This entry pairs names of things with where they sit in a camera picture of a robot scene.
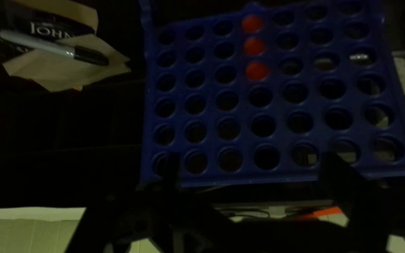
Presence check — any orange plastic tool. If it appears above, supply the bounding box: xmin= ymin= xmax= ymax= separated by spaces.
xmin=300 ymin=205 xmax=345 ymax=222

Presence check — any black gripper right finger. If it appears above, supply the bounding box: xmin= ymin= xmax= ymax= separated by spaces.
xmin=318 ymin=150 xmax=405 ymax=253

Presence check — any black marker pen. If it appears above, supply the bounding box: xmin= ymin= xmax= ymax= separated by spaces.
xmin=0 ymin=28 xmax=111 ymax=67

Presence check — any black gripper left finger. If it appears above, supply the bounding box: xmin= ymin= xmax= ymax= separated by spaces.
xmin=76 ymin=153 xmax=235 ymax=253

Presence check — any beige loose paper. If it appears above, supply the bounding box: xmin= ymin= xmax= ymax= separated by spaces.
xmin=2 ymin=0 xmax=132 ymax=92

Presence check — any white paper sheet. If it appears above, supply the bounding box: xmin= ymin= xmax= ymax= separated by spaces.
xmin=0 ymin=205 xmax=87 ymax=253

